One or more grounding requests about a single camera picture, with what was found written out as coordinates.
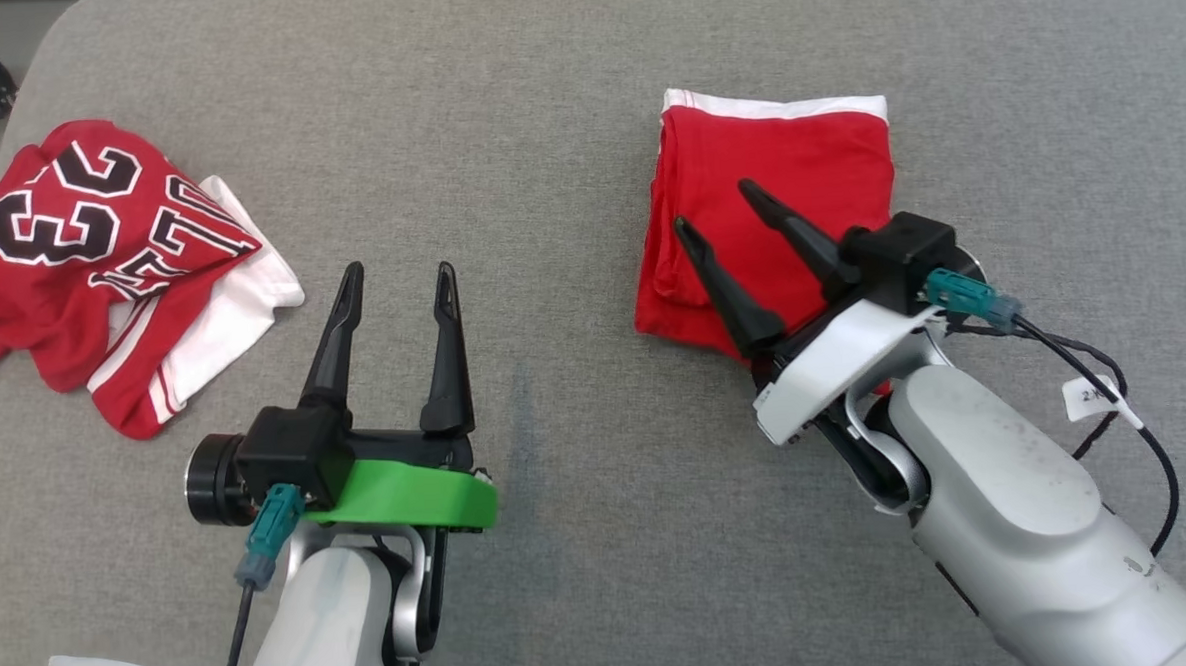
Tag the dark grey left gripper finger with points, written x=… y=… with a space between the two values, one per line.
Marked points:
x=450 y=389
x=332 y=369

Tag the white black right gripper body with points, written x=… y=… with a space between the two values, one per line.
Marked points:
x=834 y=357

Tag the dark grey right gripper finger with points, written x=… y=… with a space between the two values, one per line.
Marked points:
x=737 y=312
x=815 y=253

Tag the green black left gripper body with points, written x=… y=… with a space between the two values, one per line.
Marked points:
x=410 y=491

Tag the red shorts with white trim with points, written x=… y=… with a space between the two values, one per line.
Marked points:
x=795 y=154

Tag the red white number 23 jersey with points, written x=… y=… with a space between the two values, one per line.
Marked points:
x=50 y=287

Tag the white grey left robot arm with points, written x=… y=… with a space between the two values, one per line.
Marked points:
x=335 y=624

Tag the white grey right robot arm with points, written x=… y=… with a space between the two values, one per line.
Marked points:
x=1011 y=515

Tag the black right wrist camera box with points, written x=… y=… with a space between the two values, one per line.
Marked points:
x=900 y=250

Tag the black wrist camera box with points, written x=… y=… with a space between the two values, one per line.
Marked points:
x=288 y=451
x=900 y=250

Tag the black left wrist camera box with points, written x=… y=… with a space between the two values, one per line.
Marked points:
x=288 y=451

